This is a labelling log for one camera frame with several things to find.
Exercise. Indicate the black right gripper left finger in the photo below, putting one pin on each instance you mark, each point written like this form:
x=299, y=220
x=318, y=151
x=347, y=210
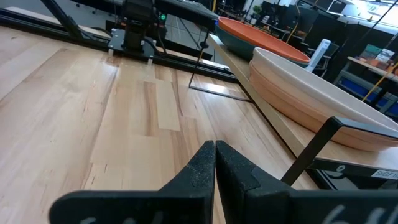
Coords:
x=186, y=193

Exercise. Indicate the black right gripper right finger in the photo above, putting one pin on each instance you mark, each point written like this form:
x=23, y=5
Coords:
x=242, y=193

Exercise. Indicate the peach plate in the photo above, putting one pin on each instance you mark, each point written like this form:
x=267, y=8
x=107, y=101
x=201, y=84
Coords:
x=280, y=102

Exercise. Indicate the cream plate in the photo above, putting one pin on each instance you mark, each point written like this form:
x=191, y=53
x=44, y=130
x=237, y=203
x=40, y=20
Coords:
x=295, y=77

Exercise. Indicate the dark green plate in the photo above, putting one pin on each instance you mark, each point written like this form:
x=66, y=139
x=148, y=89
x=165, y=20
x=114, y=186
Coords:
x=233, y=43

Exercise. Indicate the orange plate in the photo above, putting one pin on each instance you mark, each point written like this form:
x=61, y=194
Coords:
x=258, y=37

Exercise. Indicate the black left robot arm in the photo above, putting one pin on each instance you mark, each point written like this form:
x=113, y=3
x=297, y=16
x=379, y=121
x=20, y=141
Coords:
x=136, y=25

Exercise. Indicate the white shelf label sticker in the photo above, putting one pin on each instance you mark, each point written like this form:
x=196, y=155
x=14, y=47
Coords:
x=387, y=174

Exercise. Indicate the blue storage bin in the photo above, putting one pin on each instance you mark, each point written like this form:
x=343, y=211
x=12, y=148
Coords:
x=357, y=88

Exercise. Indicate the small background potted plant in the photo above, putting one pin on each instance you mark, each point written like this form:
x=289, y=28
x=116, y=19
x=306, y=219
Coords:
x=256, y=12

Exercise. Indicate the background desk with boxes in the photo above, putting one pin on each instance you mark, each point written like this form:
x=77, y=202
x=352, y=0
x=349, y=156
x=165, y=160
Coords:
x=373, y=60

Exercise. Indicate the black table frame rail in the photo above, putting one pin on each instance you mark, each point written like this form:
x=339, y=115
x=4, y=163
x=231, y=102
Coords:
x=62, y=34

